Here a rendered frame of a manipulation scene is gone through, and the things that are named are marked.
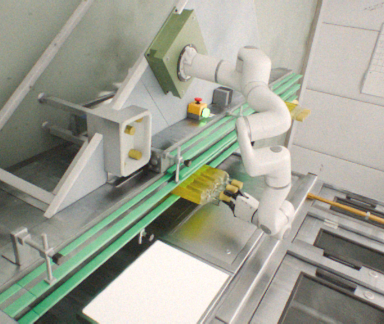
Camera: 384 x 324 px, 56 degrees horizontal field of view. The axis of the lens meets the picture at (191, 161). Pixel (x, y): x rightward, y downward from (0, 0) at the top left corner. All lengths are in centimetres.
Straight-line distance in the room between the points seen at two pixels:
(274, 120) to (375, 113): 626
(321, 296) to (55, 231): 95
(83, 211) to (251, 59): 77
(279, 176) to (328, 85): 625
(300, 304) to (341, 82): 618
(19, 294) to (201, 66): 99
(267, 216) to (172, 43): 72
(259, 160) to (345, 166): 671
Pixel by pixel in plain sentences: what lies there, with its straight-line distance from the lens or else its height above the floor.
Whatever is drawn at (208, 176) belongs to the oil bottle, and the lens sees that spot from 159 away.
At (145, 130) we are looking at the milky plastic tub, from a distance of 143.
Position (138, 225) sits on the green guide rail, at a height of 95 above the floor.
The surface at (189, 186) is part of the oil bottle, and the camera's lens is 151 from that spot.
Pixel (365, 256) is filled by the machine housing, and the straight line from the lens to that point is 173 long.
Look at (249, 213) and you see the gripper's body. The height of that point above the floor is 127.
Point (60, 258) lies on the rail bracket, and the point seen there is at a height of 101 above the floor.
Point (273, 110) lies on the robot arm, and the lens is 118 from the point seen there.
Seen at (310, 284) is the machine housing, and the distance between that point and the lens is 150.
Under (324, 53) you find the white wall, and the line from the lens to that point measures 730.
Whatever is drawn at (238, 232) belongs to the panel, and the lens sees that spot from 156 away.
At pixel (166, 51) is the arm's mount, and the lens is 141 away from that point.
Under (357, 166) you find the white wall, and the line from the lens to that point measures 778.
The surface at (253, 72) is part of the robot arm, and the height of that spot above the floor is 118.
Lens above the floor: 160
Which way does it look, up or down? 24 degrees down
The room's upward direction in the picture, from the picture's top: 110 degrees clockwise
